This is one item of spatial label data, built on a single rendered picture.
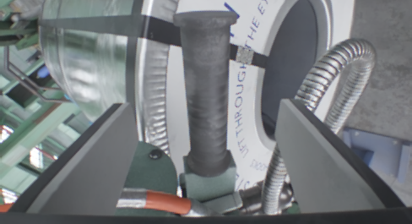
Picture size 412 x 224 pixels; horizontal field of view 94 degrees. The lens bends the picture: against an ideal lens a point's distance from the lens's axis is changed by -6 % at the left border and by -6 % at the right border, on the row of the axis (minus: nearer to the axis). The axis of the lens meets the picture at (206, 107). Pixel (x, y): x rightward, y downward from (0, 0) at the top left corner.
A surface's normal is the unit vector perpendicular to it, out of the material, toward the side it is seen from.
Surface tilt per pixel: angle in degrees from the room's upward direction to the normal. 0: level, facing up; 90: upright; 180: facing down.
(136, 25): 47
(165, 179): 115
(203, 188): 58
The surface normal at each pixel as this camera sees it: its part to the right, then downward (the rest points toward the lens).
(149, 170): -0.03, -0.86
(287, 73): -0.69, -0.01
